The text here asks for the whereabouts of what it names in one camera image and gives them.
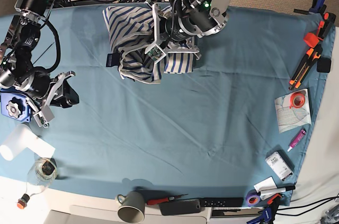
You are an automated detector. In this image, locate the black marker pen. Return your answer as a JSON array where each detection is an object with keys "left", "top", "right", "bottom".
[{"left": 259, "top": 185, "right": 296, "bottom": 196}]

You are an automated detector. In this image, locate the clear glass bottle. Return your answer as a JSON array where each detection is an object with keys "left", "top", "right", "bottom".
[{"left": 16, "top": 158, "right": 58, "bottom": 210}]

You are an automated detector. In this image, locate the black remote control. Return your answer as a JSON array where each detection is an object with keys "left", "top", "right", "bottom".
[{"left": 199, "top": 198, "right": 244, "bottom": 208}]

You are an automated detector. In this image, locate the white paper tag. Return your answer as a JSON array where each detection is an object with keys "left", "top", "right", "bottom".
[{"left": 254, "top": 176, "right": 276, "bottom": 192}]

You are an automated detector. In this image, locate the blue spring clamp top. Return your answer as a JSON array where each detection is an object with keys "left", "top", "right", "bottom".
[{"left": 293, "top": 0, "right": 327, "bottom": 15}]

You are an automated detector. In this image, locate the blue spring clamp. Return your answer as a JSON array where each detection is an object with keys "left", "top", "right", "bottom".
[
  {"left": 293, "top": 0, "right": 327, "bottom": 15},
  {"left": 247, "top": 193, "right": 282, "bottom": 224}
]

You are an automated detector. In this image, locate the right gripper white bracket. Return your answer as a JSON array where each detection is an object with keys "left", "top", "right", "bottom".
[{"left": 26, "top": 71, "right": 79, "bottom": 128}]

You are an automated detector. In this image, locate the red tape roll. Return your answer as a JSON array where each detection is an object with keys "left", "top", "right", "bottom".
[{"left": 290, "top": 92, "right": 306, "bottom": 109}]

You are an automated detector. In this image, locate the red handled screwdriver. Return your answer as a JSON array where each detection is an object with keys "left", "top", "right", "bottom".
[{"left": 146, "top": 194, "right": 187, "bottom": 205}]

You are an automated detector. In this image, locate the white boxed hard drive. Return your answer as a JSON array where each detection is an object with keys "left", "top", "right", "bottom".
[{"left": 265, "top": 151, "right": 293, "bottom": 181}]

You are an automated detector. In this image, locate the orange black bar clamp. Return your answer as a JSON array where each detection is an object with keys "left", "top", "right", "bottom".
[{"left": 304, "top": 12, "right": 336, "bottom": 48}]

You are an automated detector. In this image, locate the blue box with knob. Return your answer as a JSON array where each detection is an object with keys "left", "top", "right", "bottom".
[{"left": 1, "top": 91, "right": 32, "bottom": 122}]

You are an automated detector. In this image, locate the blue spring clamp bottom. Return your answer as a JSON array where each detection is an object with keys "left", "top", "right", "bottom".
[{"left": 247, "top": 193, "right": 282, "bottom": 224}]

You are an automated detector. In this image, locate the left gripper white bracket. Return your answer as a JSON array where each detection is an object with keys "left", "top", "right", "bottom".
[{"left": 145, "top": 0, "right": 201, "bottom": 63}]

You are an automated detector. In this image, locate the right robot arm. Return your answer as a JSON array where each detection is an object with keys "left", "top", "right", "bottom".
[{"left": 1, "top": 0, "right": 79, "bottom": 128}]

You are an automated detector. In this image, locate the blue white striped T-shirt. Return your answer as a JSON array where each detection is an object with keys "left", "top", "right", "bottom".
[{"left": 102, "top": 6, "right": 195, "bottom": 84}]

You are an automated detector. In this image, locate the black smartphone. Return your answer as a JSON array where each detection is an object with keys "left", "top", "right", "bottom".
[{"left": 158, "top": 199, "right": 201, "bottom": 216}]

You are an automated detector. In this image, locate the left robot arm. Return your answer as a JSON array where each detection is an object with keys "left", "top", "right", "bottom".
[{"left": 145, "top": 0, "right": 231, "bottom": 63}]

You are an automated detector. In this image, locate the leaf pattern paper card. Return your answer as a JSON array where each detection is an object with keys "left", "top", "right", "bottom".
[{"left": 274, "top": 88, "right": 311, "bottom": 133}]

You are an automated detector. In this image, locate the purple tape roll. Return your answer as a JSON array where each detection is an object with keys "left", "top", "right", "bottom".
[{"left": 246, "top": 192, "right": 261, "bottom": 207}]

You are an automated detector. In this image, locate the grey ceramic mug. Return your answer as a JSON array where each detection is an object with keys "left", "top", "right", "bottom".
[{"left": 115, "top": 191, "right": 145, "bottom": 223}]

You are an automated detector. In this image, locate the clear plastic cup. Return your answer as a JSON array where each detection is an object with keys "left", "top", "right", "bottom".
[{"left": 1, "top": 123, "right": 38, "bottom": 161}]

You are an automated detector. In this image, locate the black square foam pad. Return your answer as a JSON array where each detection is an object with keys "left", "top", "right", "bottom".
[{"left": 317, "top": 57, "right": 332, "bottom": 74}]

